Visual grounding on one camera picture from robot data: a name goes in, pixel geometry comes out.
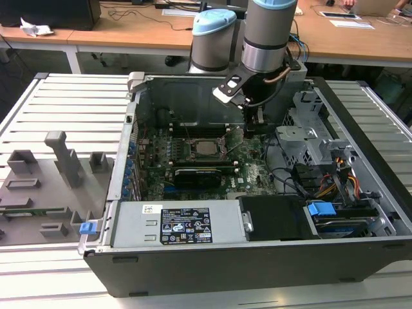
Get metal socket cover frame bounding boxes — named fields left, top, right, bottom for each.
left=220, top=126, right=245, bottom=155

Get silver CPU plate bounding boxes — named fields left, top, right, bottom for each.
left=196, top=141, right=220, bottom=158

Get thin wire locking lever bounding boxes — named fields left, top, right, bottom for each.
left=180, top=120, right=194, bottom=144

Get CPU socket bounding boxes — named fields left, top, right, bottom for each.
left=188, top=138, right=233, bottom=164

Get silver metal drive cage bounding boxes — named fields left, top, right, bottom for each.
left=275, top=89, right=359, bottom=169

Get black RAM stick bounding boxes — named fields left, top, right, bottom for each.
left=171, top=123, right=227, bottom=131

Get green motherboard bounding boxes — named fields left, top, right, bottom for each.
left=136, top=127, right=281, bottom=202

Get black graphics card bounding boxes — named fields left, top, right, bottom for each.
left=173, top=166, right=223, bottom=189

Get wooden desk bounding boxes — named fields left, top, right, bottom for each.
left=288, top=0, right=412, bottom=68
left=0, top=0, right=207, bottom=75

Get white framed tablet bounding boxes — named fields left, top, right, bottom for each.
left=321, top=11, right=362, bottom=20

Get white paper sheet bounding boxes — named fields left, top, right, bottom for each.
left=330, top=19, right=376, bottom=30

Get white paper strip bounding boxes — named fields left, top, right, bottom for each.
left=162, top=8, right=207, bottom=17

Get black plastic shroud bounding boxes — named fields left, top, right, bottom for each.
left=239, top=195, right=320, bottom=242

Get blue disk carrier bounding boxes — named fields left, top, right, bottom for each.
left=307, top=201, right=336, bottom=225

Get grey laptop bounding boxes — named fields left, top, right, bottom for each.
left=352, top=0, right=400, bottom=17

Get hard disk drive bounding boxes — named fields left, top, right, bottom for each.
left=314, top=215, right=378, bottom=239

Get grey power supply unit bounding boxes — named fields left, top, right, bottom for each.
left=111, top=199, right=247, bottom=248

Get black open PC case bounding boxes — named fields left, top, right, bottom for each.
left=78, top=71, right=412, bottom=299

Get blue case latch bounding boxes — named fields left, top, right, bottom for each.
left=79, top=221, right=97, bottom=236

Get black computer box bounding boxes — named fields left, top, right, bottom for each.
left=0, top=0, right=102, bottom=32

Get crumpled white paper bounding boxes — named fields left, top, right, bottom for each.
left=19, top=17, right=55, bottom=38

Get grey parts rack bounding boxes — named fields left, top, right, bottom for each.
left=0, top=130, right=116, bottom=247

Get green RAM stick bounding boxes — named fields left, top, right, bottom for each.
left=0, top=207, right=66, bottom=216

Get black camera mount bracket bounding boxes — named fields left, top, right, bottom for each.
left=218, top=72, right=259, bottom=98

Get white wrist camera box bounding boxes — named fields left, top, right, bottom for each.
left=212, top=86, right=241, bottom=104

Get blue cable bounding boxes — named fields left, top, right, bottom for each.
left=289, top=33, right=310, bottom=64

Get black cable bundle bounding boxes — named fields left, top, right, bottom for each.
left=263, top=133, right=324, bottom=198

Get grey case handle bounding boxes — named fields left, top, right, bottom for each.
left=127, top=71, right=148, bottom=95

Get yellow red power wires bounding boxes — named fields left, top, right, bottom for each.
left=317, top=156, right=360, bottom=198

